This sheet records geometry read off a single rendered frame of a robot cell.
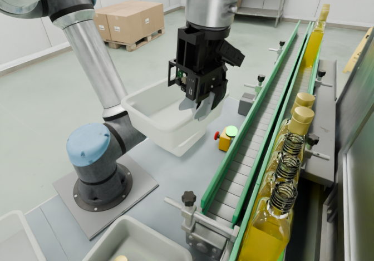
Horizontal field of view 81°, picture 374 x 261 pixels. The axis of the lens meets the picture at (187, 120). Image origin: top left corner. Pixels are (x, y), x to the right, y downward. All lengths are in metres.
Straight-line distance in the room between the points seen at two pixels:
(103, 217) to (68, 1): 0.59
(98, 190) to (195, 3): 0.58
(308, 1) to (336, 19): 0.73
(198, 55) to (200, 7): 0.07
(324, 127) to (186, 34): 0.72
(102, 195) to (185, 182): 0.27
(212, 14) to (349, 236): 0.43
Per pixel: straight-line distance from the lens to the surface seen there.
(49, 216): 0.85
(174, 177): 0.82
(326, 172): 0.78
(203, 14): 0.34
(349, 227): 0.52
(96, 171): 0.67
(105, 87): 0.68
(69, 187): 0.86
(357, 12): 6.33
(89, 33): 0.68
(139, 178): 0.81
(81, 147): 0.64
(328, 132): 0.94
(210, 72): 0.37
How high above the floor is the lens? 1.40
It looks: 38 degrees down
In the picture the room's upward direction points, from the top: straight up
